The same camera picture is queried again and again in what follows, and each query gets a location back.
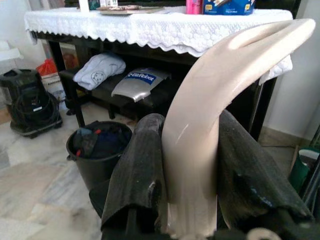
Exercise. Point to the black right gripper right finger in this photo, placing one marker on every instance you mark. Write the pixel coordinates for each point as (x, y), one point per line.
(245, 170)

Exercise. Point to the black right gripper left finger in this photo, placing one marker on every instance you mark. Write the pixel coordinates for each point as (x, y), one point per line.
(136, 170)

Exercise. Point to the black plastic bucket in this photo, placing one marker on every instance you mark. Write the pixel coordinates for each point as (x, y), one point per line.
(97, 170)

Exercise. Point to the dark clothes pile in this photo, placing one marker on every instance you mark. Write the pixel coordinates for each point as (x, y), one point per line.
(105, 142)

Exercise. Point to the green plastic bin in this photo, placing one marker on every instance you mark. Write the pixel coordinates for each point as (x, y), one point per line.
(298, 170)

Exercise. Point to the black padded bench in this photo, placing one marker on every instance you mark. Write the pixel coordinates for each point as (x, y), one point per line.
(105, 93)

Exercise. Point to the silver printed bag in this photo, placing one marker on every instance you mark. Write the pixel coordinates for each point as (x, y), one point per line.
(137, 85)

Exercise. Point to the folded grey t-shirt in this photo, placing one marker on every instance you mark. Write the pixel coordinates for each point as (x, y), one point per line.
(100, 70)

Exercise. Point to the white printed paper bag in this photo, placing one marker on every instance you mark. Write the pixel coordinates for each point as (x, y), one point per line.
(53, 87)

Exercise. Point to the red plastic bag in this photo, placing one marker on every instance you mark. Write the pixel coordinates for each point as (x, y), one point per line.
(47, 67)

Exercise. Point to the white lace cloth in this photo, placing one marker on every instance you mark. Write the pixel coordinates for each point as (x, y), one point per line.
(150, 30)

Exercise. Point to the black vacuum machine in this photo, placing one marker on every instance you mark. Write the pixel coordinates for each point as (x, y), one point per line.
(20, 82)

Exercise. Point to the blue printed box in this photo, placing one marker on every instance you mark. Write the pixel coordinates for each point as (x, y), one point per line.
(227, 8)

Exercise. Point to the pink container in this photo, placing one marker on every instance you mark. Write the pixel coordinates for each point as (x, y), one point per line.
(194, 7)

